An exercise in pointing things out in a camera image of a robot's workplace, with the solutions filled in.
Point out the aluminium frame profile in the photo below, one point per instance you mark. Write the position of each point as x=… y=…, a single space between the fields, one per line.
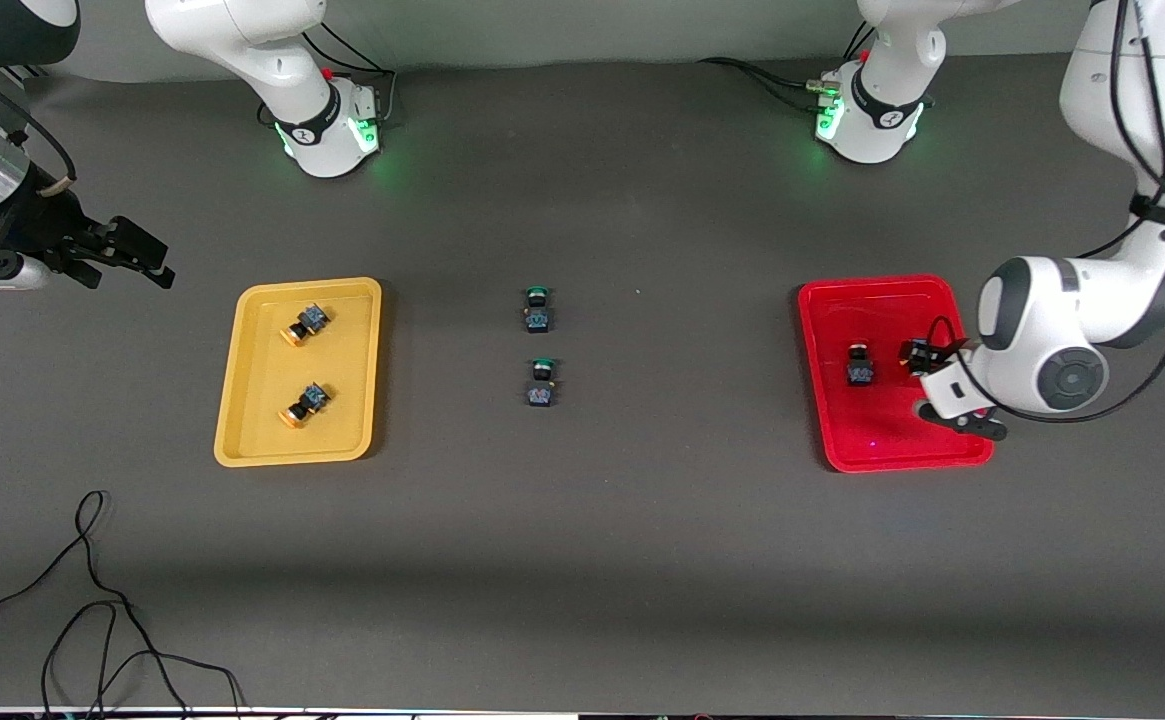
x=27 y=72

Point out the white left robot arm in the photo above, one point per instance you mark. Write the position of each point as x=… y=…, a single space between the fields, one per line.
x=1042 y=320

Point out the yellow plastic tray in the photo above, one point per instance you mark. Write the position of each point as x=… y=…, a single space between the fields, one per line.
x=262 y=400

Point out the red plastic tray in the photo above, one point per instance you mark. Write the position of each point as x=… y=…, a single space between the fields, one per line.
x=882 y=440

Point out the green push button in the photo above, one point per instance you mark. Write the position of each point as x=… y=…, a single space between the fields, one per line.
x=538 y=315
x=540 y=390

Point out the dark grey table mat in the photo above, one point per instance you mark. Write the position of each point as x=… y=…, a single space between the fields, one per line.
x=582 y=560

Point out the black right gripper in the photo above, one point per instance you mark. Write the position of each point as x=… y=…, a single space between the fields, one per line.
x=39 y=215

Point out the red push button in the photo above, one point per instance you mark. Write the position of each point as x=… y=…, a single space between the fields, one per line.
x=915 y=353
x=860 y=370

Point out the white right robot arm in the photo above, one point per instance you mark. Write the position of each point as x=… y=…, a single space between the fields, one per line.
x=242 y=40

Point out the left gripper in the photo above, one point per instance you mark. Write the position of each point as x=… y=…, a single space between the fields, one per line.
x=919 y=355

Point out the yellow push button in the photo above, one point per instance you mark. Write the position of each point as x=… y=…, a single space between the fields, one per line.
x=307 y=402
x=307 y=323

